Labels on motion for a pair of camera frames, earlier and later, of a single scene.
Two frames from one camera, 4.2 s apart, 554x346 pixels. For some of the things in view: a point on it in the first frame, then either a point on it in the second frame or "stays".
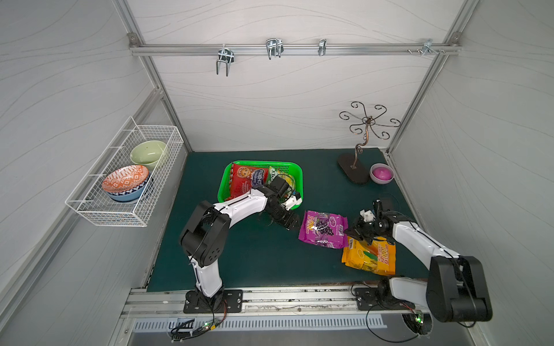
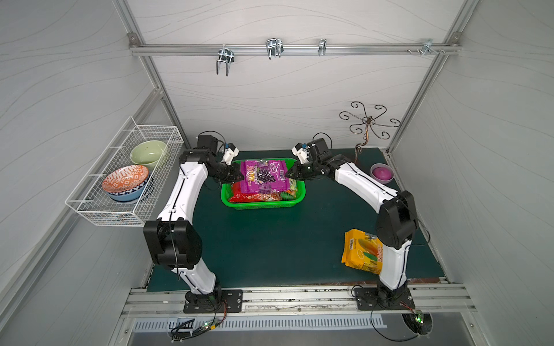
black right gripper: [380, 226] → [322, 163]
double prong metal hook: [225, 55] stays
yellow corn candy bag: [379, 256] stays
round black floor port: [423, 329] stays
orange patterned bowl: [124, 178] stays
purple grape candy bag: [324, 228] → [263, 176]
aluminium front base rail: [405, 300] stays
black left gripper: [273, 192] → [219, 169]
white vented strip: [189, 324] stays
